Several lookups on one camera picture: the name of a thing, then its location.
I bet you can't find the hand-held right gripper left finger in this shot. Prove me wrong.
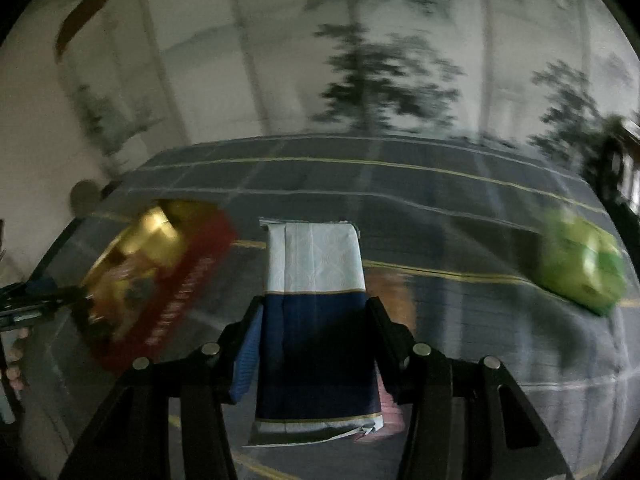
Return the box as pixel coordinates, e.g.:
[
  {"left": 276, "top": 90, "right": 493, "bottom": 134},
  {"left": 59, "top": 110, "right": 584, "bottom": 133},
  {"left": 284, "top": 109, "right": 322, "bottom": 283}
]
[{"left": 57, "top": 296, "right": 265, "bottom": 480}]

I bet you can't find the grey plaid blanket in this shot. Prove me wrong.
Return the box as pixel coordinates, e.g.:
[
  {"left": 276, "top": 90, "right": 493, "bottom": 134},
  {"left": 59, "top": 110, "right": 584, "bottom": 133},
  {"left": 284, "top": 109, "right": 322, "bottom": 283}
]
[{"left": 20, "top": 134, "right": 640, "bottom": 480}]

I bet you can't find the red tin box gold inside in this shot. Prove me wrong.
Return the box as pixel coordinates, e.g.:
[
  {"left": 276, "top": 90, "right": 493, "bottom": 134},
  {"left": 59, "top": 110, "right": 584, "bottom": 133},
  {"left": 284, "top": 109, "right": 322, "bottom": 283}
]
[{"left": 70, "top": 199, "right": 240, "bottom": 373}]

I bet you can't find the folding screen with painted trees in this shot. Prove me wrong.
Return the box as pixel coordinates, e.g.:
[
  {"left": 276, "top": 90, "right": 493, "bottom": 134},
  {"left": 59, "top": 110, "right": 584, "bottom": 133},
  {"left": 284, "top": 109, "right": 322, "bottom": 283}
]
[{"left": 55, "top": 0, "right": 640, "bottom": 181}]

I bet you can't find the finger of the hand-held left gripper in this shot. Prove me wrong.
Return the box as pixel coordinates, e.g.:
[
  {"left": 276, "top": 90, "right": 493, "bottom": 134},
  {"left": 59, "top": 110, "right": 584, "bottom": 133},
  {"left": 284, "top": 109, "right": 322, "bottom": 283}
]
[{"left": 0, "top": 280, "right": 93, "bottom": 311}]

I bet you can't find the brown wooden beam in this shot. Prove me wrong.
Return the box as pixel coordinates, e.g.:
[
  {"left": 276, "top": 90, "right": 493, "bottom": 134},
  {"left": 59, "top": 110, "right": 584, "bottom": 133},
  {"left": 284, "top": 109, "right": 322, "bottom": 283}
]
[{"left": 55, "top": 0, "right": 146, "bottom": 58}]

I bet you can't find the pink snack packet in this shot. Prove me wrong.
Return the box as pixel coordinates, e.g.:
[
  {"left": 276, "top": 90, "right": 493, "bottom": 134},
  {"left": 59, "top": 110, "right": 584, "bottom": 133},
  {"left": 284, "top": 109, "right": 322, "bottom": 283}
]
[{"left": 352, "top": 375, "right": 408, "bottom": 443}]

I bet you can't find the person's left hand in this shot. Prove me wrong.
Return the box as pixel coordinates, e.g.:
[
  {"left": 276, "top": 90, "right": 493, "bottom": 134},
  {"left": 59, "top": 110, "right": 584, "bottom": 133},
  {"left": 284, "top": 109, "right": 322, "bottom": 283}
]
[{"left": 2, "top": 327, "right": 32, "bottom": 397}]

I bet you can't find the white and navy snack packet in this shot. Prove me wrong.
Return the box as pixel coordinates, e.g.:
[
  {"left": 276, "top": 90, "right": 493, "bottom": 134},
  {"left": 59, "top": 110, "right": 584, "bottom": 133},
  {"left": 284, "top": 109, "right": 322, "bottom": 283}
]
[{"left": 242, "top": 217, "right": 385, "bottom": 447}]

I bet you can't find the green snack packet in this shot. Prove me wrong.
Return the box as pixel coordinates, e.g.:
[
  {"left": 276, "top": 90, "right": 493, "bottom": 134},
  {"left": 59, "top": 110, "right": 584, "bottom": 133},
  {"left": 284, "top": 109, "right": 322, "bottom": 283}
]
[{"left": 532, "top": 207, "right": 628, "bottom": 317}]

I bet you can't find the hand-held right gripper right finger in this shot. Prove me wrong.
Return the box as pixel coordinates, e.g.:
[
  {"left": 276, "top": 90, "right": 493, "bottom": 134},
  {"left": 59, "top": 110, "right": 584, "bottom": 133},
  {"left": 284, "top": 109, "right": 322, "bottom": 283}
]
[{"left": 366, "top": 297, "right": 574, "bottom": 480}]

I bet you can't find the dark wooden furniture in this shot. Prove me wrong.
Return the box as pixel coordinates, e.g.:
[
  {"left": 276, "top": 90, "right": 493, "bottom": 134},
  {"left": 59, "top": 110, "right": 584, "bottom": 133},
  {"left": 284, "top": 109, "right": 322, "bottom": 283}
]
[{"left": 582, "top": 115, "right": 640, "bottom": 216}]

